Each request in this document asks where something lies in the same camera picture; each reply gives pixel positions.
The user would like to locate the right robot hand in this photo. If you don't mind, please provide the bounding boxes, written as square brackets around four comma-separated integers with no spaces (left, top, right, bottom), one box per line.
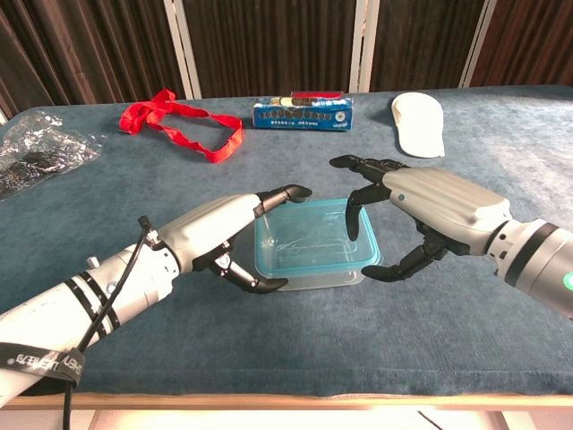
[329,155,512,284]

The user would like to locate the clear plastic bag dark contents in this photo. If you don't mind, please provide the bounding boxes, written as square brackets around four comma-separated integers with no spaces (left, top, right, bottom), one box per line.
[0,110,107,202]

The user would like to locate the blue cardboard box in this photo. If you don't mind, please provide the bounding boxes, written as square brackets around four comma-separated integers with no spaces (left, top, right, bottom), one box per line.
[251,95,355,133]

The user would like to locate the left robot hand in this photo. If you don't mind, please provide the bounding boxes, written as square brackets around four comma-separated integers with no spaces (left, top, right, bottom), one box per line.
[156,183,313,296]

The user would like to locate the white screen frame post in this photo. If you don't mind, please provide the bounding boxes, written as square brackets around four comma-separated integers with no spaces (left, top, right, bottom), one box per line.
[458,0,498,90]
[162,0,202,100]
[347,0,381,94]

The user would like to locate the blue velvet table cloth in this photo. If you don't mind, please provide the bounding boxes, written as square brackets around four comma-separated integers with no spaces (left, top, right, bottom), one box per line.
[0,83,573,398]

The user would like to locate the red fabric ribbon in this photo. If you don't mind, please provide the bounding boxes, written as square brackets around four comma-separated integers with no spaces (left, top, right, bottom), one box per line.
[118,88,245,165]

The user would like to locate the black cable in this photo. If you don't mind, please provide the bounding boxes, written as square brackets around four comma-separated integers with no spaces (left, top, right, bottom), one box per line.
[61,216,156,430]

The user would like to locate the teal container lid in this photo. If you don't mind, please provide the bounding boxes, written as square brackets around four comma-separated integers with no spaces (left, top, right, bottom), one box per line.
[253,199,382,280]

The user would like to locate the clear plastic food container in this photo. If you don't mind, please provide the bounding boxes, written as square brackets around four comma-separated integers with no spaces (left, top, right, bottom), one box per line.
[267,267,366,293]

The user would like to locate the light wooden table frame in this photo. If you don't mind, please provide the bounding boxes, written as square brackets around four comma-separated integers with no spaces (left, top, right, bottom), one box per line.
[0,391,573,430]

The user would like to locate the brown pleated curtain panel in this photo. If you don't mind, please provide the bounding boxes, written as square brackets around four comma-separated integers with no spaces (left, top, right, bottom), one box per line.
[182,0,360,99]
[0,0,187,120]
[469,0,573,89]
[369,0,487,93]

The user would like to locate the black lettered strap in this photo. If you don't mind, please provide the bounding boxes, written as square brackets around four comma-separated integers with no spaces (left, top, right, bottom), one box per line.
[0,341,82,391]

